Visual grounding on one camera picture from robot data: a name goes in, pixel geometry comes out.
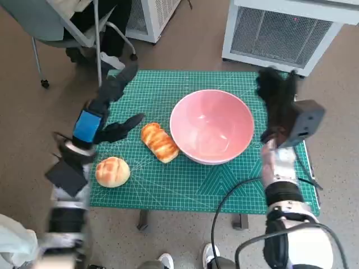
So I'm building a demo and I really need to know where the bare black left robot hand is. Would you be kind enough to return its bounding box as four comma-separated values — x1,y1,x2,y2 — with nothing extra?
71,62,146,149

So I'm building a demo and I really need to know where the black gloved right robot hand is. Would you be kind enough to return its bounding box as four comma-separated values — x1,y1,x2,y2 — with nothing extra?
255,67,298,143

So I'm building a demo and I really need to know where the round toy bread bun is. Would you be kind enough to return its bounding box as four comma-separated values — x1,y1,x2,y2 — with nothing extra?
95,156,131,188

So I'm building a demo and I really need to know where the pink bowl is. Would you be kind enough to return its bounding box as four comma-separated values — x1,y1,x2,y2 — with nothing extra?
169,89,255,165

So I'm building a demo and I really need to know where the long braided toy bread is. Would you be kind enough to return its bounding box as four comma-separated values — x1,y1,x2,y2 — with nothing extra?
140,122,180,164

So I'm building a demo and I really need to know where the large white mesh cabinet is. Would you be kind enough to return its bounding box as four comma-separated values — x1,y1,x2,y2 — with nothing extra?
221,0,359,78

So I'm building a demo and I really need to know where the person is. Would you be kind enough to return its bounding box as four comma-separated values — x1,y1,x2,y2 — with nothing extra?
66,0,132,71

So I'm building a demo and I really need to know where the green cutting mat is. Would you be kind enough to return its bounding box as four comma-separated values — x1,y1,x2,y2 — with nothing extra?
89,69,321,216

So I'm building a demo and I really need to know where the grey office chair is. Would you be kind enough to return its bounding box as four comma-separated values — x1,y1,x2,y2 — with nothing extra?
2,0,138,89

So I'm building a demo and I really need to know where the small white mesh cabinet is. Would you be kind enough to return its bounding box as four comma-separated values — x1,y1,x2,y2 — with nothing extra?
125,0,183,44

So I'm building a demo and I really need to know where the white plastic bag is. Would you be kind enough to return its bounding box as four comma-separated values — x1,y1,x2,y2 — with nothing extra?
0,214,39,269

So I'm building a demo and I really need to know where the person's white shoe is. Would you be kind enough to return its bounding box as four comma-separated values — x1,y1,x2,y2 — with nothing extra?
202,243,221,269
158,253,174,269

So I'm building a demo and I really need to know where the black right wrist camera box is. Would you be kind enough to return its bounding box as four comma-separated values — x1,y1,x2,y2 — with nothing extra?
276,99,326,149

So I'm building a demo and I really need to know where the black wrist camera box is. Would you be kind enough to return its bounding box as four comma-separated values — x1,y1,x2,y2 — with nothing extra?
276,99,326,149
44,152,89,197

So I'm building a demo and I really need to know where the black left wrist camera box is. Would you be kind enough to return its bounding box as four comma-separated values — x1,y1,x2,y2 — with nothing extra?
44,152,89,197

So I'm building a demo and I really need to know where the black table leg bracket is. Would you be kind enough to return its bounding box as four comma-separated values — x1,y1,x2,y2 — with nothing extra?
136,210,151,232
232,214,250,231

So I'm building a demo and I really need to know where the long black robot cable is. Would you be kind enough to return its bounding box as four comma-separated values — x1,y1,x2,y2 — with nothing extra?
210,178,264,257

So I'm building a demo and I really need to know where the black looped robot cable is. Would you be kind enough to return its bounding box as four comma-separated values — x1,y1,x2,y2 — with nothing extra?
234,221,351,269

